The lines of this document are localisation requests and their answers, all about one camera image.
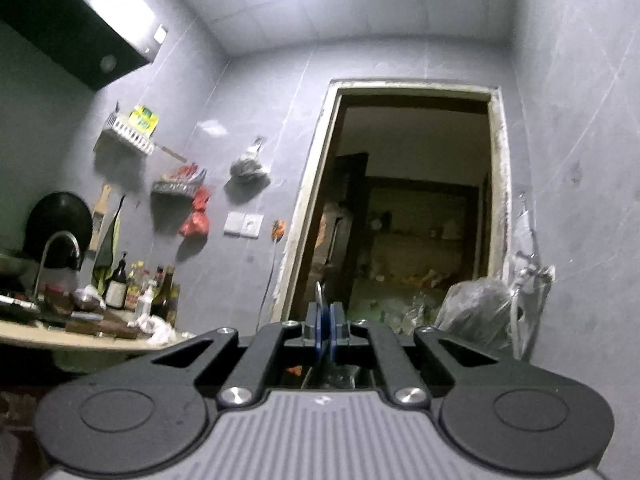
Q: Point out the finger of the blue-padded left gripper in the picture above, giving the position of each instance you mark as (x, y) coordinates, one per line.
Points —
(285, 344)

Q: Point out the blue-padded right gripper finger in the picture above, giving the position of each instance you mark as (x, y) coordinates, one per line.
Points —
(375, 345)

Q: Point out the blue handled peeler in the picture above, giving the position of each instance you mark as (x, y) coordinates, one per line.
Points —
(322, 324)

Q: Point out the kitchen counter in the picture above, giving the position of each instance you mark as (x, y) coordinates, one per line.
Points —
(40, 337)

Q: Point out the white cloth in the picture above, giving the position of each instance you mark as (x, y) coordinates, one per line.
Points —
(155, 330)

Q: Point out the grey plastic bag hanging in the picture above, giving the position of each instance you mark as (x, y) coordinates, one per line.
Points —
(479, 312)

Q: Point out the brown tall bottle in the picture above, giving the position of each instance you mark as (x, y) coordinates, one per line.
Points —
(162, 303)

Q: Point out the dark glass bottle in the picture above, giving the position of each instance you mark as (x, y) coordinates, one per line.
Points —
(116, 288)

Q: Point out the red plastic bag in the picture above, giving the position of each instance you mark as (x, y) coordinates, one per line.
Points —
(197, 224)

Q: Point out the sink faucet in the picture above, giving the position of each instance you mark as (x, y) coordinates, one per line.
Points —
(62, 250)

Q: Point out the black wok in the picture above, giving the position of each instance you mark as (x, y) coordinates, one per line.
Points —
(57, 211)

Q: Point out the range hood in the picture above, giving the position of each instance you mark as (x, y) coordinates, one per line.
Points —
(97, 41)

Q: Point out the orange wall plug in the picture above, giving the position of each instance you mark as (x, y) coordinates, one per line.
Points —
(278, 230)

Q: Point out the white wall switch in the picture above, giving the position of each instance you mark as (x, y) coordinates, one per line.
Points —
(243, 225)

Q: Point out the wall faucet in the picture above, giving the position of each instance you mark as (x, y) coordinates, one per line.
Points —
(530, 276)

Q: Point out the wall rack shelf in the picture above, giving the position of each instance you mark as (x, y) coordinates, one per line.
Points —
(183, 182)

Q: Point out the hanging grey bag on wall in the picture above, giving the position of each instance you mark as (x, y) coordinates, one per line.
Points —
(248, 168)

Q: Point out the door frame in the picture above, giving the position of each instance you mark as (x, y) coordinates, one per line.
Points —
(339, 91)

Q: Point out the white upper wall rack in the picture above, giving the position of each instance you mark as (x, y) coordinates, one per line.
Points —
(134, 130)

